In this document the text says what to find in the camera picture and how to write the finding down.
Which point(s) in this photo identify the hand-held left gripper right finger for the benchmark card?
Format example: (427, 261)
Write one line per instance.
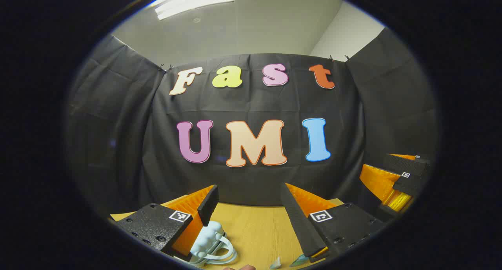
(298, 223)

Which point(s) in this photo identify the black backdrop cloth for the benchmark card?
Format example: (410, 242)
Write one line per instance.
(255, 101)

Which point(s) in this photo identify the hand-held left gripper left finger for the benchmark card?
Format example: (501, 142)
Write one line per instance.
(208, 207)

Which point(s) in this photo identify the blue skin care tube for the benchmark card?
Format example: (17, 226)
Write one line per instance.
(300, 261)

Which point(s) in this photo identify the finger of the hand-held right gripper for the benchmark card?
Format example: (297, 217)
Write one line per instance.
(380, 182)
(408, 164)

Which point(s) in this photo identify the ceiling light fixture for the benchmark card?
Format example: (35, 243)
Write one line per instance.
(192, 1)

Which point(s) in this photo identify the white skin care sachet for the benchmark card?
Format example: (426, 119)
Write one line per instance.
(275, 264)

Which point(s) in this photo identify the light blue suitcase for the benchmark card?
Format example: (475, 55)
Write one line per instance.
(208, 238)

